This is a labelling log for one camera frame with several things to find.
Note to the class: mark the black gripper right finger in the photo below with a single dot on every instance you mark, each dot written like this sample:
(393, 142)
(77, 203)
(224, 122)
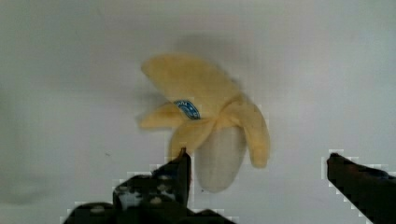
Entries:
(372, 191)

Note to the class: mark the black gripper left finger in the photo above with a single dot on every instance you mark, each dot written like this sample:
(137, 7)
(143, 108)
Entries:
(158, 198)

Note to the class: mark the peeled yellow banana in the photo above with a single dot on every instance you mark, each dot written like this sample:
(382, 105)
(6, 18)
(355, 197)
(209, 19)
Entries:
(213, 120)

